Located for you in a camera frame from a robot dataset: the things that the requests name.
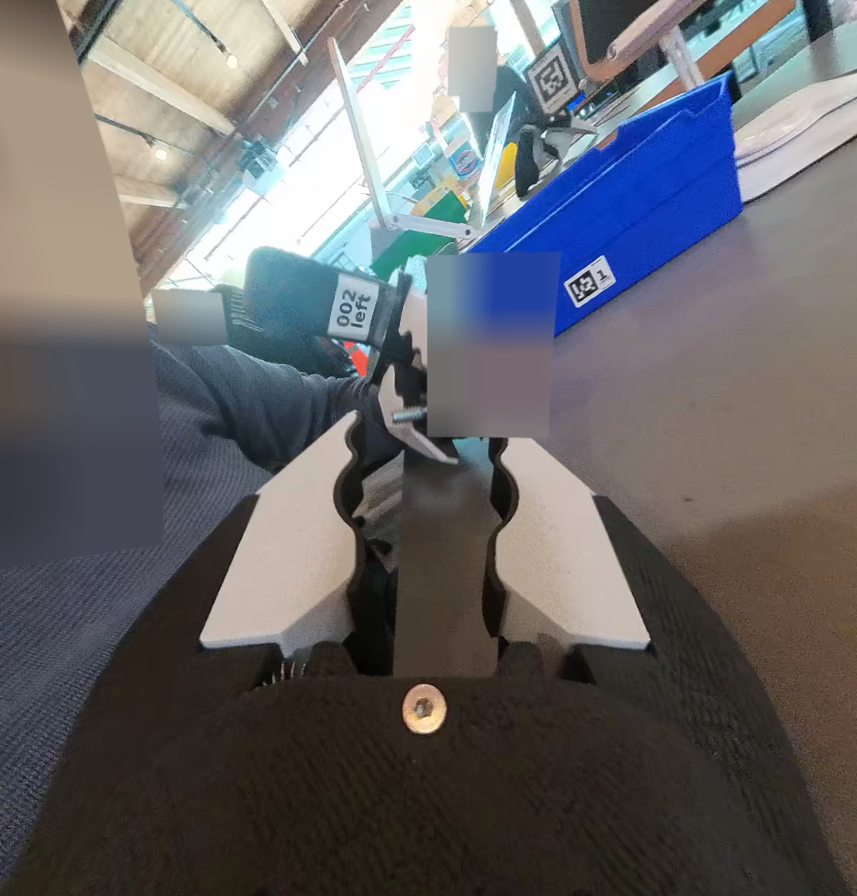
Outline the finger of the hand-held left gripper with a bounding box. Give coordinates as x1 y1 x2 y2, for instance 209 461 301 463
399 254 429 365
377 367 463 466

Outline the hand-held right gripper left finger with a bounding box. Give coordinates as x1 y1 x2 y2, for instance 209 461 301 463
199 412 369 652

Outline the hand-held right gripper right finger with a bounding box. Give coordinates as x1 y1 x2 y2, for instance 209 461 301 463
483 437 653 652

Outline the green board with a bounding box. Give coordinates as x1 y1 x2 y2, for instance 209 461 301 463
371 231 457 281

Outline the large blue bin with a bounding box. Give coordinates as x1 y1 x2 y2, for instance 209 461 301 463
463 70 744 338

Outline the black white fiducial marker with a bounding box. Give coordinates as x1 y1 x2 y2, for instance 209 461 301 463
528 48 585 114

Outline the monitor with tan rim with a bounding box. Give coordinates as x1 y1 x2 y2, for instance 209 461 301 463
568 0 831 78

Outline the white monitor base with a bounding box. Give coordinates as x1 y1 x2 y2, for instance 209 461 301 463
735 69 857 205

